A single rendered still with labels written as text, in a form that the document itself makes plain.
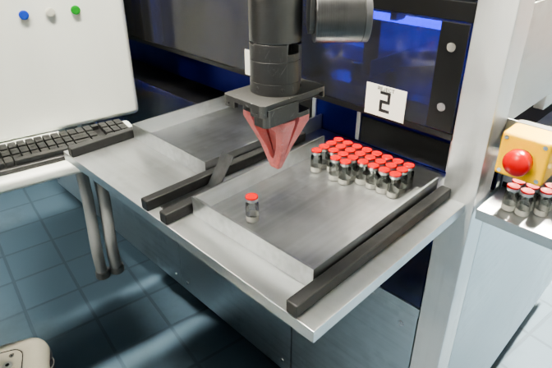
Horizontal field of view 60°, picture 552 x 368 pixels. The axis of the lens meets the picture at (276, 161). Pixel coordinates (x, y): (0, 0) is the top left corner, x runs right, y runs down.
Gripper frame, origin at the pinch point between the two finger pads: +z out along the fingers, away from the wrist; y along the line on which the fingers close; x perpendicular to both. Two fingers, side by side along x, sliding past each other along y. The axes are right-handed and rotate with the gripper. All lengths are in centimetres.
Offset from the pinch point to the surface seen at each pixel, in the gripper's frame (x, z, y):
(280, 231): 6.8, 17.7, 7.8
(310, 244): 1.3, 17.7, 8.5
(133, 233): 119, 89, 36
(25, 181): 69, 26, -10
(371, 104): 10.4, 4.9, 35.9
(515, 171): -17.7, 7.2, 32.5
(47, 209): 190, 104, 26
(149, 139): 48, 16, 10
